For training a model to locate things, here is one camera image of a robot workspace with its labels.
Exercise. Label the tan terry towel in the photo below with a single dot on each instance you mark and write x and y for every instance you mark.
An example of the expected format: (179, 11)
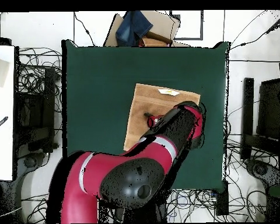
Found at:
(142, 105)

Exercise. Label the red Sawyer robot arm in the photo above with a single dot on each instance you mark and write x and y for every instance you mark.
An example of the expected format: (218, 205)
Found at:
(102, 172)

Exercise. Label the dark green table cloth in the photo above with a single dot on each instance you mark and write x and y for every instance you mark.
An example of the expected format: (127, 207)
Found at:
(102, 81)

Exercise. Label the blue denim jeans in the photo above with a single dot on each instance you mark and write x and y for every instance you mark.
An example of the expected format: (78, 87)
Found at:
(133, 28)

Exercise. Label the brown cardboard box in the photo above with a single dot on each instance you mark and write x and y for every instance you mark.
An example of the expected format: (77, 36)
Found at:
(161, 23)

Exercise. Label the black striped stick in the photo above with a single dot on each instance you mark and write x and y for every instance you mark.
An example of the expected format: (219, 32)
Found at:
(0, 124)

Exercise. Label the white side table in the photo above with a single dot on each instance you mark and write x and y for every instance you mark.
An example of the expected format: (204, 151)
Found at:
(2, 151)

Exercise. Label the black metal frame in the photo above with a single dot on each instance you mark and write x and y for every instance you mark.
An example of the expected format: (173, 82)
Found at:
(49, 93)
(248, 105)

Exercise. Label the grey square frame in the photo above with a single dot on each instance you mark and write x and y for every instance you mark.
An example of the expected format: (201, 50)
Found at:
(201, 25)

